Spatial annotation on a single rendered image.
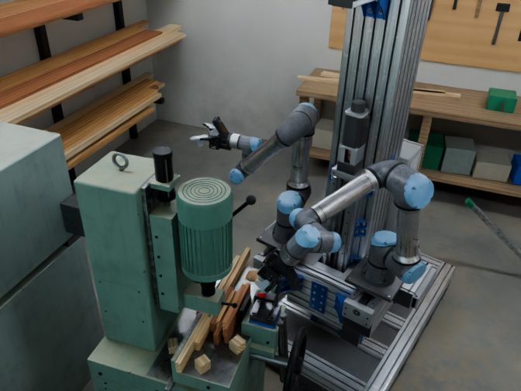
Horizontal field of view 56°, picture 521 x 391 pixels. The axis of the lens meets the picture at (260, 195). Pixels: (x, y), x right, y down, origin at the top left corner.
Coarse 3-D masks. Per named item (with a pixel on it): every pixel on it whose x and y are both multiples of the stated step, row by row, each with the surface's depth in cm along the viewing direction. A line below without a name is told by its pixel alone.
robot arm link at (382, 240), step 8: (376, 232) 216; (384, 232) 215; (392, 232) 215; (376, 240) 210; (384, 240) 209; (392, 240) 209; (376, 248) 211; (384, 248) 209; (392, 248) 207; (368, 256) 219; (376, 256) 213; (384, 256) 208; (376, 264) 215; (384, 264) 210
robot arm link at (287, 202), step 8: (288, 192) 239; (296, 192) 239; (280, 200) 235; (288, 200) 235; (296, 200) 234; (280, 208) 235; (288, 208) 233; (296, 208) 234; (280, 216) 237; (288, 216) 235; (288, 224) 238
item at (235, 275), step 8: (248, 248) 219; (248, 256) 219; (240, 264) 211; (232, 272) 206; (240, 272) 212; (232, 280) 202; (224, 288) 198; (208, 320) 183; (208, 328) 181; (200, 336) 177; (200, 344) 176
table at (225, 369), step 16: (256, 288) 204; (208, 336) 182; (240, 336) 182; (192, 352) 176; (208, 352) 176; (224, 352) 176; (240, 352) 176; (256, 352) 183; (272, 352) 180; (192, 368) 170; (224, 368) 170; (240, 368) 175; (192, 384) 169; (208, 384) 166; (224, 384) 165
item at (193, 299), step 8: (192, 288) 179; (200, 288) 179; (216, 288) 179; (184, 296) 177; (192, 296) 176; (200, 296) 175; (216, 296) 176; (224, 296) 180; (184, 304) 179; (192, 304) 178; (200, 304) 176; (208, 304) 175; (216, 304) 174; (208, 312) 177; (216, 312) 176
